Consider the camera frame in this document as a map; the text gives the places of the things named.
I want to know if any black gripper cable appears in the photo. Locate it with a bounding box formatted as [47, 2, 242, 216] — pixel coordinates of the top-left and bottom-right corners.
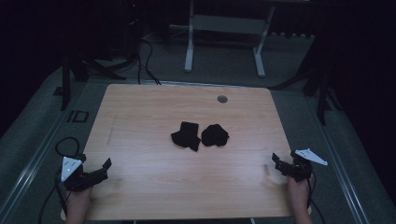
[37, 136, 83, 224]
[306, 174, 327, 224]

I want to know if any person's right hand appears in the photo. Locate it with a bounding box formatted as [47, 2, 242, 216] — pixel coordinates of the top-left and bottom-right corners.
[286, 175, 315, 206]

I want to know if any black sock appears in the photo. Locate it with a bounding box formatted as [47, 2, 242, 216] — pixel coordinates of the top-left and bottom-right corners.
[170, 120, 202, 153]
[201, 123, 231, 147]

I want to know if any person's left hand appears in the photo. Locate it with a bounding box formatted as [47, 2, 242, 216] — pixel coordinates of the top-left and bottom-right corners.
[64, 184, 94, 212]

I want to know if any black metal stand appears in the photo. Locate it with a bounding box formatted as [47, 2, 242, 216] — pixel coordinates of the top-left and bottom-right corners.
[60, 54, 126, 112]
[270, 60, 344, 126]

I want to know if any white metal desk frame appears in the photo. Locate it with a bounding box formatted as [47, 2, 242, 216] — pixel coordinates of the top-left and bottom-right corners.
[169, 0, 312, 78]

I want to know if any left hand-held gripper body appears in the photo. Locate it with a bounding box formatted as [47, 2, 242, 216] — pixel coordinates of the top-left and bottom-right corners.
[61, 153, 98, 192]

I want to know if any black floor cable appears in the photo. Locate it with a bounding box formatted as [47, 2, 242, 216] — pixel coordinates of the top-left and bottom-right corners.
[141, 38, 163, 86]
[135, 36, 143, 86]

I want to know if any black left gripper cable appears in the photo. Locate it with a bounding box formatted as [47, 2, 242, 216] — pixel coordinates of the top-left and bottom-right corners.
[37, 136, 83, 224]

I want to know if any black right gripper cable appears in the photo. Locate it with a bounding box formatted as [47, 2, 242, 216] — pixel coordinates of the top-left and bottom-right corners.
[306, 174, 327, 224]

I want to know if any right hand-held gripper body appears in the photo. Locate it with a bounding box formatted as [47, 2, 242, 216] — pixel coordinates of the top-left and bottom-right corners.
[288, 147, 329, 183]

